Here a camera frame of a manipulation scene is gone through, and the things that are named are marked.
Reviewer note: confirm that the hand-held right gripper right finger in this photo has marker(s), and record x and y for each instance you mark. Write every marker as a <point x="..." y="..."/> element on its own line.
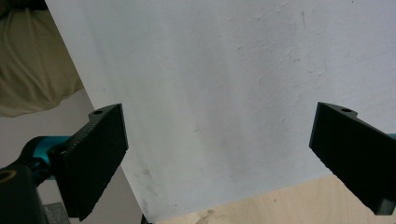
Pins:
<point x="351" y="149"/>

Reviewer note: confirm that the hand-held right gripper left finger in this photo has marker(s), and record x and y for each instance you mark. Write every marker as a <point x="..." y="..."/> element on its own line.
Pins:
<point x="90" y="161"/>

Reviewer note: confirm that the olive green cloth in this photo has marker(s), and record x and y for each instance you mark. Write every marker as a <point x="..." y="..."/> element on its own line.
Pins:
<point x="31" y="68"/>

